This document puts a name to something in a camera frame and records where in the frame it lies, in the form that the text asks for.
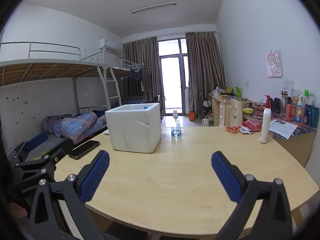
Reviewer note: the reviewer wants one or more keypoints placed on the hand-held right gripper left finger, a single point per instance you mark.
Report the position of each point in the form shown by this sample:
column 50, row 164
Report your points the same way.
column 93, row 177

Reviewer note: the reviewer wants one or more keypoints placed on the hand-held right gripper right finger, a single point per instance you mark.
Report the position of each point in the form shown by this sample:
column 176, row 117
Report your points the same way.
column 227, row 177

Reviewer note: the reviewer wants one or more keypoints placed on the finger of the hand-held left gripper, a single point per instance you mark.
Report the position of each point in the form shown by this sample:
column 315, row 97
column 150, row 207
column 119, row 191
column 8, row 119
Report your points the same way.
column 40, row 162
column 37, row 140

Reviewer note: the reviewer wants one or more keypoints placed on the white foam box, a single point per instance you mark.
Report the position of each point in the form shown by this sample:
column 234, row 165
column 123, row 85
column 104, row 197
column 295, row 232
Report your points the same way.
column 132, row 130

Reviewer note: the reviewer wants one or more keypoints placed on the person's left hand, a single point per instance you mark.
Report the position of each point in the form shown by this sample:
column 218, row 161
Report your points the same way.
column 18, row 210

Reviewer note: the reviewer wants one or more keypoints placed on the black smartphone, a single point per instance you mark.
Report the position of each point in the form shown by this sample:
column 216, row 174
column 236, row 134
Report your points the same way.
column 83, row 150

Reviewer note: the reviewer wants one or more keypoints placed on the blue orange quilt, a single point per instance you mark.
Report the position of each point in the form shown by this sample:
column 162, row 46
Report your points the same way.
column 77, row 126

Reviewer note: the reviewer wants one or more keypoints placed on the small red snack packet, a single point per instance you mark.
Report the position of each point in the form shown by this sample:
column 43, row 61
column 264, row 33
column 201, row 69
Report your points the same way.
column 232, row 129

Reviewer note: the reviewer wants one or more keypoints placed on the small white packet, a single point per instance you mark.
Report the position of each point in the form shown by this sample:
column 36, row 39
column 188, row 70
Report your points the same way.
column 246, row 130

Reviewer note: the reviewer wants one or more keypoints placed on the large red snack packet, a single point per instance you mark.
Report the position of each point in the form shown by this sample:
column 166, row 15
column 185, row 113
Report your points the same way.
column 252, row 125

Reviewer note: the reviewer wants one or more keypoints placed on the white kettle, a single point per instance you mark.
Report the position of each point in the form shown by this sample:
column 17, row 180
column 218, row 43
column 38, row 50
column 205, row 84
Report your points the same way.
column 205, row 122

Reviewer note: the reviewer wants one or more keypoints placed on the wooden chair with smiley face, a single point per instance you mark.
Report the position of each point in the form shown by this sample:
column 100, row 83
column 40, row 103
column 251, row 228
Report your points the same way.
column 236, row 113

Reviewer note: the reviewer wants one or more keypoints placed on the white lotion pump bottle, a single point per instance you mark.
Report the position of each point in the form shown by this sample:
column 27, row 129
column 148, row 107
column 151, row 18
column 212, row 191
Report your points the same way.
column 265, row 125

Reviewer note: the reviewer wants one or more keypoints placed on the wooden desk with drawers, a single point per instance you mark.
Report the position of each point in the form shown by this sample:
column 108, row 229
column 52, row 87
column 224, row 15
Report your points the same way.
column 221, row 112

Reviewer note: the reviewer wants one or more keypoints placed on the blue spray bottle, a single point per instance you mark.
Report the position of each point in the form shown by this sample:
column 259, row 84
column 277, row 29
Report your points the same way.
column 176, row 130

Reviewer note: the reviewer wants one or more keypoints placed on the yellow packet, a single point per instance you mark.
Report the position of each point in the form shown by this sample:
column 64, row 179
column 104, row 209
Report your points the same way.
column 247, row 110

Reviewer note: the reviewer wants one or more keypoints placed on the metal bunk bed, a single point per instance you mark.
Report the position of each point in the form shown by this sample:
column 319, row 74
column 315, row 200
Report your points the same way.
column 125, row 72
column 37, row 70

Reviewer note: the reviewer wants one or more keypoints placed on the orange bag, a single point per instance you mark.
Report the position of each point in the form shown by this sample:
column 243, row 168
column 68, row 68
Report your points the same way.
column 192, row 116

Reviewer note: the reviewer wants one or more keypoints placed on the white paper sheet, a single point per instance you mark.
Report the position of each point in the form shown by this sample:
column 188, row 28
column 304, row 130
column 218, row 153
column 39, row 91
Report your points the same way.
column 282, row 128

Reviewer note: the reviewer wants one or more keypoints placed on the wooden desk with patterned cover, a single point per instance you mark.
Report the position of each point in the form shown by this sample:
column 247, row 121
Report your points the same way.
column 295, row 145

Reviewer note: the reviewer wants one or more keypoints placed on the black folding cart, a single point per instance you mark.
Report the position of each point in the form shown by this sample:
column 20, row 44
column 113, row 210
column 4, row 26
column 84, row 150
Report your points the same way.
column 205, row 105

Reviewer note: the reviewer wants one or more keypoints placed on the dark blue plaid bedding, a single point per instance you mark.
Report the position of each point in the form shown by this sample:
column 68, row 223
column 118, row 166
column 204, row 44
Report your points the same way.
column 132, row 101

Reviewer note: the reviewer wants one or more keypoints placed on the green packet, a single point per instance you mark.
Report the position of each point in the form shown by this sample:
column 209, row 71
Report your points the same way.
column 238, row 92

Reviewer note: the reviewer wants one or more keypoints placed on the white metal ladder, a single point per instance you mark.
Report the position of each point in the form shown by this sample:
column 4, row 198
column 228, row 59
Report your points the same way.
column 111, row 87

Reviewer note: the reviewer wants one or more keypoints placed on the row of toiletry bottles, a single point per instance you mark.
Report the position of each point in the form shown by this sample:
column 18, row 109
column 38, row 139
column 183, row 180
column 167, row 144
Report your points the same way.
column 303, row 110

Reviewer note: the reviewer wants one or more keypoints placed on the dark hanging clothes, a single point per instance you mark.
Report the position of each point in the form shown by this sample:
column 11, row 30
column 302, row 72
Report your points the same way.
column 140, row 77

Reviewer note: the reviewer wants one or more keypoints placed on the glass balcony door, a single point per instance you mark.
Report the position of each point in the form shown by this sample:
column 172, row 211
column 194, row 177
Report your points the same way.
column 172, row 80

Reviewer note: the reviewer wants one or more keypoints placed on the brown curtain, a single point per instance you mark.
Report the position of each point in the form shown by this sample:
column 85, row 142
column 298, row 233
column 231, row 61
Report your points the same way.
column 140, row 57
column 205, row 67

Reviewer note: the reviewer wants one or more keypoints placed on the white air conditioner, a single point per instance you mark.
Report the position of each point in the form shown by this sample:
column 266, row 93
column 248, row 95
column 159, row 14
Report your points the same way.
column 110, row 46

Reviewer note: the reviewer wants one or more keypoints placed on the ceiling tube light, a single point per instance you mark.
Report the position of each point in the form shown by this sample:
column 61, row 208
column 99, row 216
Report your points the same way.
column 153, row 8

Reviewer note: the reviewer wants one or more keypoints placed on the white wall socket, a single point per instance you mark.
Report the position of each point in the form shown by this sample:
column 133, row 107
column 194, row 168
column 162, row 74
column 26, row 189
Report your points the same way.
column 289, row 83

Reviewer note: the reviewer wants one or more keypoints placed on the pink cartoon wall poster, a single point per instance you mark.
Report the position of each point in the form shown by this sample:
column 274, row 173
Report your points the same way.
column 273, row 63

